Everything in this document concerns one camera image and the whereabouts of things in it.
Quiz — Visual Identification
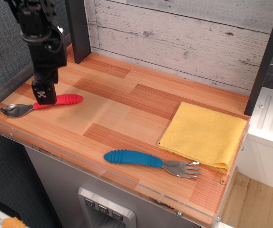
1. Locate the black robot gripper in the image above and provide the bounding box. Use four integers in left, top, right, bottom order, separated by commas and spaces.
21, 24, 67, 105

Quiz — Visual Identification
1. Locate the red handled metal spoon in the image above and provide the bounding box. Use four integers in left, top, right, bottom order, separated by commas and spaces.
0, 94, 83, 118

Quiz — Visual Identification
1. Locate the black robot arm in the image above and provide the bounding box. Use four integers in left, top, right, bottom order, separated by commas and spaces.
7, 0, 67, 105

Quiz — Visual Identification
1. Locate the clear acrylic table edge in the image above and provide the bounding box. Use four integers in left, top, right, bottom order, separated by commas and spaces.
0, 114, 225, 228

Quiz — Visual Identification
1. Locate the grey cabinet body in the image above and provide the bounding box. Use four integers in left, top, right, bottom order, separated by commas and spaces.
23, 145, 199, 228

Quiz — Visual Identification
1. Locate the silver dispenser panel with buttons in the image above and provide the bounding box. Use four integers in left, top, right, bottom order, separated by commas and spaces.
78, 187, 137, 228

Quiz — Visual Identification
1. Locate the orange object bottom left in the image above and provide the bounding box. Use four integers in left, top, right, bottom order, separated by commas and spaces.
1, 217, 27, 228

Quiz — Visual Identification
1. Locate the yellow folded cloth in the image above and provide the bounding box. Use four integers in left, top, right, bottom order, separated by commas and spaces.
158, 102, 247, 172

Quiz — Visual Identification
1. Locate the white toy sink unit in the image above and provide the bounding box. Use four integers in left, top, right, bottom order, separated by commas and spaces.
235, 34, 273, 193

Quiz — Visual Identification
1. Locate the dark left shelf post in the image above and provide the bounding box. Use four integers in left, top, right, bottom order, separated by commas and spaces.
65, 0, 91, 64

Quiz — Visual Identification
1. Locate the dark shelf post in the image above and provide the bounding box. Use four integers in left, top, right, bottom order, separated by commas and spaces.
244, 29, 273, 116
65, 0, 91, 64

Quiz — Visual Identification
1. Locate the blue handled metal fork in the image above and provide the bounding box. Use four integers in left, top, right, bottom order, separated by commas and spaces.
104, 150, 201, 178

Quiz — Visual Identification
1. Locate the dark right shelf post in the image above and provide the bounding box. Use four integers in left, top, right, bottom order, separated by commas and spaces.
244, 29, 273, 116

